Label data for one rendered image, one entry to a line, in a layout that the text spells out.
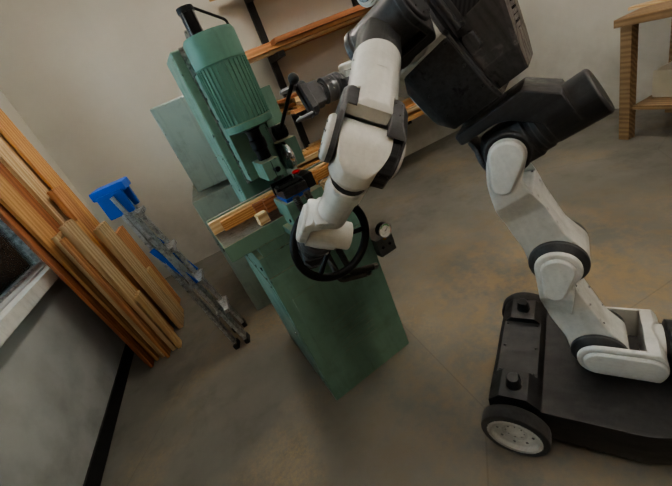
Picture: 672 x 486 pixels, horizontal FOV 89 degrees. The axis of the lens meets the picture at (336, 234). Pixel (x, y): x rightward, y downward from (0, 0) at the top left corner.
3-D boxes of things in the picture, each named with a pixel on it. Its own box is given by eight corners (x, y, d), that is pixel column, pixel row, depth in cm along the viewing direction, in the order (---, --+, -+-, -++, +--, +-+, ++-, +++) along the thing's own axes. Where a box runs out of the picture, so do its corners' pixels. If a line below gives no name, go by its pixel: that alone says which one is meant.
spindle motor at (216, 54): (234, 137, 113) (183, 36, 100) (223, 137, 128) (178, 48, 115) (279, 116, 119) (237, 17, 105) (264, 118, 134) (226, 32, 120)
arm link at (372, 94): (418, 145, 49) (421, 52, 60) (331, 118, 47) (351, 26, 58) (387, 190, 59) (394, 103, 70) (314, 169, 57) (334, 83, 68)
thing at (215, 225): (214, 235, 128) (208, 224, 126) (214, 234, 130) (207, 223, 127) (343, 165, 146) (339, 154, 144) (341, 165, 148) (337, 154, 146)
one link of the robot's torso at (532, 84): (613, 101, 79) (570, 39, 76) (619, 120, 70) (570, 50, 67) (501, 166, 98) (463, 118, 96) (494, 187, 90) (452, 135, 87)
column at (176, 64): (257, 223, 152) (167, 52, 121) (245, 214, 171) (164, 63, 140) (300, 200, 159) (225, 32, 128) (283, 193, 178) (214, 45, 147)
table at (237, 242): (238, 273, 108) (229, 258, 105) (220, 246, 133) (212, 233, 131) (385, 186, 126) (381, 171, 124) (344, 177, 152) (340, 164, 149)
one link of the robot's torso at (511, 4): (561, 38, 85) (474, -86, 80) (559, 69, 61) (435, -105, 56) (460, 115, 106) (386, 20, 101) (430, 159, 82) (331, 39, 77)
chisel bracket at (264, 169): (271, 185, 127) (261, 164, 124) (260, 181, 139) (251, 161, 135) (288, 176, 129) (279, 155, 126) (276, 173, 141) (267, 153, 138)
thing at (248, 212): (225, 231, 127) (220, 222, 126) (224, 230, 129) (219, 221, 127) (357, 159, 147) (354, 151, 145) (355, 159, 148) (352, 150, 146)
